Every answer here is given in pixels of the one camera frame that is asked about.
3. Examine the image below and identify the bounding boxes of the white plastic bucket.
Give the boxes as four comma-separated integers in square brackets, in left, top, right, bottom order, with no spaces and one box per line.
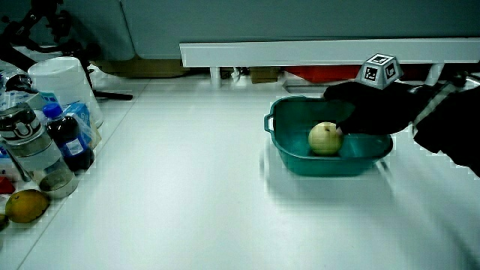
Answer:
[28,55,104,129]

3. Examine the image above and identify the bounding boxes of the red object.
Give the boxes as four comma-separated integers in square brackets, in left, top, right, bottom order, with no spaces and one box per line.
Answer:
[0,175,17,195]

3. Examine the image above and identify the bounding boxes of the brown board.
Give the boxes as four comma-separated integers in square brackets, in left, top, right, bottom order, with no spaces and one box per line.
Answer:
[92,58,189,79]

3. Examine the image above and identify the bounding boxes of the clear water bottle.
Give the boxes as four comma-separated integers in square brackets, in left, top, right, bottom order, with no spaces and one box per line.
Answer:
[0,103,80,200]

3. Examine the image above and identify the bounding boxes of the cardboard box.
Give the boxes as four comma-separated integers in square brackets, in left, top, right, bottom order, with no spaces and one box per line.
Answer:
[249,66,282,85]

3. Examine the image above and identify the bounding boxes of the person's right hand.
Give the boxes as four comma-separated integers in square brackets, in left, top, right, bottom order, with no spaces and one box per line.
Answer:
[322,53,432,137]

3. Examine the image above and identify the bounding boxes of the yellow-green apple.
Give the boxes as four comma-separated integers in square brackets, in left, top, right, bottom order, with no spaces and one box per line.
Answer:
[307,121,344,157]

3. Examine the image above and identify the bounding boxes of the blue packet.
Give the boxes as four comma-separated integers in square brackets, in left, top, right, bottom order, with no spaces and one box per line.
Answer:
[62,101,102,149]

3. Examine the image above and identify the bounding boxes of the green plastic plate basin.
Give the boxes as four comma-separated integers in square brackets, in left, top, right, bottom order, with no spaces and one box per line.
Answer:
[263,95,394,178]

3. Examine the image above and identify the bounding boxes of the white and blue box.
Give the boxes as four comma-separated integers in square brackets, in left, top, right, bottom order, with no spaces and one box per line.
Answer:
[0,89,59,112]

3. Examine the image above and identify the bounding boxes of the black round cap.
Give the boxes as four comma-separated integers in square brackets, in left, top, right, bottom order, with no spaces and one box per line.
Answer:
[4,73,34,94]

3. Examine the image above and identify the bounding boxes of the white shelf rail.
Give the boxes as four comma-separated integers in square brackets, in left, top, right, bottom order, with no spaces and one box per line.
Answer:
[178,37,480,89]

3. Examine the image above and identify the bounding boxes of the dark bottle blue cap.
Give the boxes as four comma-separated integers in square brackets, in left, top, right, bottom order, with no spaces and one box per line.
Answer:
[42,103,95,173]

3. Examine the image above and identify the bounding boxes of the red bin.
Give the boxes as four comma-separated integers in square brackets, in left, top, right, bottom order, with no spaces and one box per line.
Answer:
[283,65,362,84]

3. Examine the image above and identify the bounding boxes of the black tripod stand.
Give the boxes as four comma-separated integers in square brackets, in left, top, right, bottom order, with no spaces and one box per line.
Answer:
[0,0,134,101]

